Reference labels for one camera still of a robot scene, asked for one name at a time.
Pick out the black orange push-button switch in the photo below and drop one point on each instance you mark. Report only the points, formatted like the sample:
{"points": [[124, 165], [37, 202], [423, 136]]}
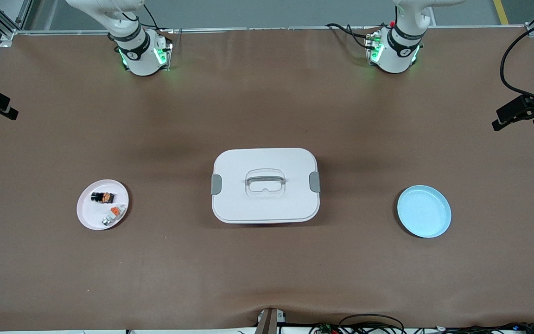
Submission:
{"points": [[98, 197]]}

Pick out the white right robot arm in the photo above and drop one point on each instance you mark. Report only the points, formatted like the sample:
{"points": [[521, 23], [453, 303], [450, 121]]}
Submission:
{"points": [[139, 58]]}

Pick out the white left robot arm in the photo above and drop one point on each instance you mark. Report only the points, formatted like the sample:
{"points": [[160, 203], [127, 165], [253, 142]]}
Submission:
{"points": [[394, 58]]}

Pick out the white lidded storage box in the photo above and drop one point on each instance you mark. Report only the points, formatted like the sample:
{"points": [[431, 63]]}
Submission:
{"points": [[267, 204]]}

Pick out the light blue round plate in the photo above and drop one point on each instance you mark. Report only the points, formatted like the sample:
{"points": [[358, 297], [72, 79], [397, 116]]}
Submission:
{"points": [[422, 211]]}

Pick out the pink round plate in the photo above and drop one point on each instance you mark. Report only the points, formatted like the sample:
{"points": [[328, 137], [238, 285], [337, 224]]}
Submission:
{"points": [[92, 214]]}

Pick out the small white orange connector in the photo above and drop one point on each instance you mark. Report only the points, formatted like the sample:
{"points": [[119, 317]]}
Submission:
{"points": [[115, 211]]}

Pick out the brown table cover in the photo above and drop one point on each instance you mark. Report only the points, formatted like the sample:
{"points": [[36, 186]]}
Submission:
{"points": [[267, 269]]}

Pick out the silver table edge rail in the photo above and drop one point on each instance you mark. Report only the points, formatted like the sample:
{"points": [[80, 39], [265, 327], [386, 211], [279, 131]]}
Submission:
{"points": [[271, 29]]}

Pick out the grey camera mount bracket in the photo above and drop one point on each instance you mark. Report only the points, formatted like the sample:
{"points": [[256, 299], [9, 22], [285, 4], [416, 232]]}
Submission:
{"points": [[267, 322]]}

